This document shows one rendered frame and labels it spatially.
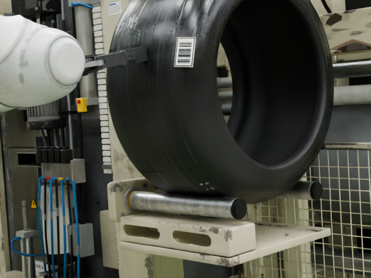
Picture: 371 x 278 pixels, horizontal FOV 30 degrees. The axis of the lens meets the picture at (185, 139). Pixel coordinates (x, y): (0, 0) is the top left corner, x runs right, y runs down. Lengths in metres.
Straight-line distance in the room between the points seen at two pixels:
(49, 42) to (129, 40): 0.50
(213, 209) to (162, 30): 0.39
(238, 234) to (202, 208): 0.10
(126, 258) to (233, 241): 0.48
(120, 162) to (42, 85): 0.82
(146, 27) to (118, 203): 0.45
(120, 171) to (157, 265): 0.26
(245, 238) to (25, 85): 0.64
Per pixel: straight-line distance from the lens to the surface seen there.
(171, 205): 1.57
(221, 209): 1.46
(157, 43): 1.41
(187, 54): 1.36
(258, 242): 1.58
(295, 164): 1.60
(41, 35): 1.02
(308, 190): 1.66
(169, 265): 1.84
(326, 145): 1.87
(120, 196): 1.67
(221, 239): 1.45
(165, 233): 1.56
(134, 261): 1.83
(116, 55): 1.32
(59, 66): 1.00
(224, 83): 2.07
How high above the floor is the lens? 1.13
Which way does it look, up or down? 3 degrees down
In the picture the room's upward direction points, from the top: 4 degrees counter-clockwise
